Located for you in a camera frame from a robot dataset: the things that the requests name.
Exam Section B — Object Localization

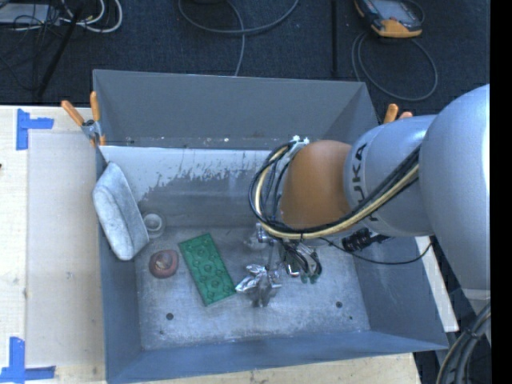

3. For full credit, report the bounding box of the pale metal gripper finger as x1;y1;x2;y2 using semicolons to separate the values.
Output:
250;281;266;308
263;278;283;306

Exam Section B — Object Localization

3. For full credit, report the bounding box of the clear glass cup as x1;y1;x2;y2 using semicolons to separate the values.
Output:
142;212;166;239

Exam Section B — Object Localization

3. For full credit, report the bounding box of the grey metal bin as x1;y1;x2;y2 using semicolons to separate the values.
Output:
91;69;450;384

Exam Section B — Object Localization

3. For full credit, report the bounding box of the dark green flat block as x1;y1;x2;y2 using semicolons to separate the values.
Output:
178;232;238;307

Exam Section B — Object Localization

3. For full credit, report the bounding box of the crumpled silver foil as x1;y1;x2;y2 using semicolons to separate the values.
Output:
234;263;270;295

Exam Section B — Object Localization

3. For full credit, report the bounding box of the white oval dish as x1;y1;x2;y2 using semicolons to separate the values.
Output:
91;162;150;262

